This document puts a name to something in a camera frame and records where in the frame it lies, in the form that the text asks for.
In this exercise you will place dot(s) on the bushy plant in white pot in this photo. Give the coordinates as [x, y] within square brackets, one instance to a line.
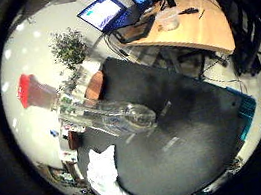
[69, 49]

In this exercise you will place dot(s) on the wooden desk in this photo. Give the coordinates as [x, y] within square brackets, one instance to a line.
[193, 32]

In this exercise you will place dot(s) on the teal table clamp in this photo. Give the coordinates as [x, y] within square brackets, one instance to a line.
[246, 112]

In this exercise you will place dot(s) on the black remote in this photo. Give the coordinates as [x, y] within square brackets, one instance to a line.
[188, 11]

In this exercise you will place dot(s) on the round wooden plate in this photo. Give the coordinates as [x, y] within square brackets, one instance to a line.
[95, 85]

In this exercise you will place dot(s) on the clear spray bottle red trigger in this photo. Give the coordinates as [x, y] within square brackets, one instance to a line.
[113, 115]

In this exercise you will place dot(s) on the white cloth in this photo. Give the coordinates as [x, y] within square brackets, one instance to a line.
[104, 176]

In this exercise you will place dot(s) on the green leafy plant white pot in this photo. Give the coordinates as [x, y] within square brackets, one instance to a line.
[70, 81]

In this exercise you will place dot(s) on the open laptop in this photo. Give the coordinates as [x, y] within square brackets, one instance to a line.
[105, 14]

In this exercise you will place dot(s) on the clear plastic cup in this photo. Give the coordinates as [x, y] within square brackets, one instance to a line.
[168, 23]

